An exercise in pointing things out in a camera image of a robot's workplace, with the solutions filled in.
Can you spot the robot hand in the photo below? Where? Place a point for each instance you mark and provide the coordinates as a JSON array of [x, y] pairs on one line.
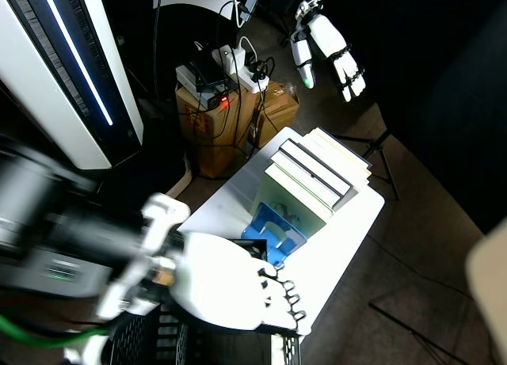
[[326, 36], [222, 282]]

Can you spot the blue metal bookend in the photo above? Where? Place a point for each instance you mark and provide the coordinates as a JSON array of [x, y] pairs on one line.
[[273, 230]]

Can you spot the small cardboard box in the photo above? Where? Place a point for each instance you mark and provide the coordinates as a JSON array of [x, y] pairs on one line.
[[277, 115]]

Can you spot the green book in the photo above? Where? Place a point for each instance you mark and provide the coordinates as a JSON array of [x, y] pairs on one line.
[[293, 206]]

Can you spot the black mesh file rack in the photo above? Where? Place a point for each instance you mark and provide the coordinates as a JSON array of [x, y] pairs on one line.
[[134, 341]]

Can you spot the white power strip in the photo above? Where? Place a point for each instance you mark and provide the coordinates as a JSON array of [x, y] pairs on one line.
[[222, 54]]

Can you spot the cream book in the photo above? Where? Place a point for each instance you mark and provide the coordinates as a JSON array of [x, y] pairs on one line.
[[340, 158]]

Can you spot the grey network device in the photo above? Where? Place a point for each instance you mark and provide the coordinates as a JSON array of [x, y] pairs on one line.
[[210, 99]]

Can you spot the black tripod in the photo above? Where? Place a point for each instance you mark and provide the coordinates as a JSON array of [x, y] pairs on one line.
[[380, 163]]

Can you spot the large cardboard box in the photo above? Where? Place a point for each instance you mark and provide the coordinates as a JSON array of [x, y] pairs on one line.
[[214, 143]]

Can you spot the white flat device box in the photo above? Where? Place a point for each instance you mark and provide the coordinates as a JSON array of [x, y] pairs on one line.
[[184, 76]]

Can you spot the white robot column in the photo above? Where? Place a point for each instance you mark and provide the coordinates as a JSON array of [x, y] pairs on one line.
[[39, 84]]

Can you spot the cream rounded object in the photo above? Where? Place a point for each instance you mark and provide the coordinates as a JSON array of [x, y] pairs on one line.
[[491, 293]]

